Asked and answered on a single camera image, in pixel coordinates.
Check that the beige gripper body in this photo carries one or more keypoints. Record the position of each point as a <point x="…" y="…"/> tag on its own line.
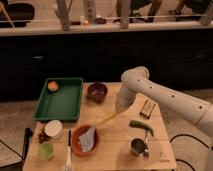
<point x="120" y="108"/>

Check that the yellow banana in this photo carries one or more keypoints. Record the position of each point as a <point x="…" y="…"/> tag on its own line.
<point x="105" y="119"/>

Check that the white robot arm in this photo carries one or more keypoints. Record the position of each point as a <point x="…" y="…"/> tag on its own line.
<point x="194" y="110"/>

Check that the green cucumber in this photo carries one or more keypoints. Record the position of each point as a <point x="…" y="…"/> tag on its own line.
<point x="141" y="125"/>

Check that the dark red bowl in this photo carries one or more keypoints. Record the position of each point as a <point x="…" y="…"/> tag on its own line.
<point x="97" y="92"/>

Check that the metal measuring cup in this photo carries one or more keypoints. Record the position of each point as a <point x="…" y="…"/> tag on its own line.
<point x="139" y="147"/>

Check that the grey folded cloth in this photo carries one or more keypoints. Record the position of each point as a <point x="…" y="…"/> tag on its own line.
<point x="87" y="139"/>

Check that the green plastic tray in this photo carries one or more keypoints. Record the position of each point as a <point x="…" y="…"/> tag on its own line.
<point x="63" y="104"/>

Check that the metal fork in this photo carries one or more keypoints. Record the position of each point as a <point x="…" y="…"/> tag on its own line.
<point x="146" y="143"/>

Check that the orange plate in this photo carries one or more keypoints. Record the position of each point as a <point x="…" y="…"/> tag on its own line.
<point x="76" y="146"/>

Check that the orange fruit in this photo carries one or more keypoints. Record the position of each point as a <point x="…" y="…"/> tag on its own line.
<point x="52" y="86"/>

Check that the green cup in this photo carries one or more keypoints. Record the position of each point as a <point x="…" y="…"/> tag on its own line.
<point x="45" y="151"/>

